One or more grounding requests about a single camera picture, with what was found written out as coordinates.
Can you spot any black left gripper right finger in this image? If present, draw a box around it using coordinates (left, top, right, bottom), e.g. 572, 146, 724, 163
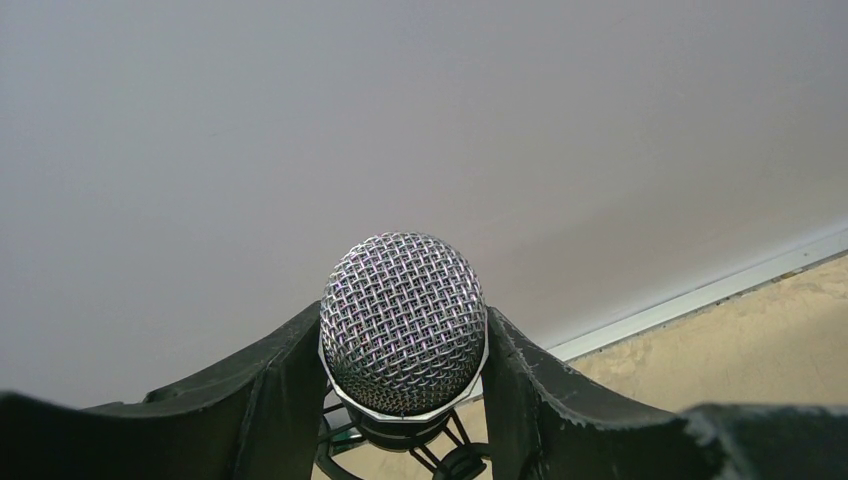
482, 309, 847, 479

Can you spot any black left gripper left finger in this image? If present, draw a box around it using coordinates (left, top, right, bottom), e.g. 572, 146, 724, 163
1, 304, 327, 479

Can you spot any black tripod shock mount stand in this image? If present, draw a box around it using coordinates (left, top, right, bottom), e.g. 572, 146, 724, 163
311, 389, 493, 479

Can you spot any silver mesh head microphone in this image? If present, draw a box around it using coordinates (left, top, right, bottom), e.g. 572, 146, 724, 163
318, 231, 489, 451

